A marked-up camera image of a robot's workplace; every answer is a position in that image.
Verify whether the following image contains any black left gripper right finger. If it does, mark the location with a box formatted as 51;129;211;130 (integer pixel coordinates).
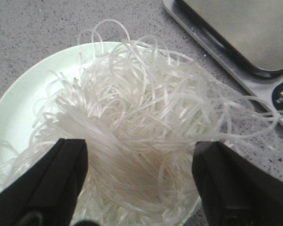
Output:
192;142;283;226

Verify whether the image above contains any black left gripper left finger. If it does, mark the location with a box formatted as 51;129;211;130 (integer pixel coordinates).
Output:
0;139;88;226

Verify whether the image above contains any white vermicelli noodle bundle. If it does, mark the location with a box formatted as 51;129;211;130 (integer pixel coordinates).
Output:
0;30;283;226

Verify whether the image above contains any pale green round plate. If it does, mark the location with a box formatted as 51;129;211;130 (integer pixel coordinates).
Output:
0;41;203;226

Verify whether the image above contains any silver digital kitchen scale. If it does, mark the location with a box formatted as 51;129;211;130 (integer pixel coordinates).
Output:
163;0;283;126

